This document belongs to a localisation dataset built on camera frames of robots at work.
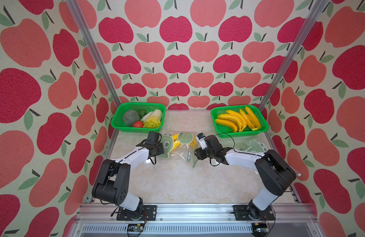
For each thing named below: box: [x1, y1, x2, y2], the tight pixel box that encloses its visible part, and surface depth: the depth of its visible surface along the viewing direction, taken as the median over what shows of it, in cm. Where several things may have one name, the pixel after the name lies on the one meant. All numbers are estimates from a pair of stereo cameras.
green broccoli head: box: [123, 109, 140, 126], surface depth 106 cm
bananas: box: [171, 133, 197, 151], surface depth 93 cm
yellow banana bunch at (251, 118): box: [239, 106, 261, 132], surface depth 107 cm
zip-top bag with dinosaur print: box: [235, 138, 267, 154], surface depth 95 cm
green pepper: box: [136, 108, 147, 119], surface depth 116 cm
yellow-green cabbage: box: [140, 109, 163, 129], surface depth 109 cm
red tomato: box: [132, 120, 144, 128], surface depth 106 cm
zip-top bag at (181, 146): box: [158, 132, 199, 168], surface depth 92 cm
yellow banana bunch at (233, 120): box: [215, 110, 248, 133], surface depth 106 cm
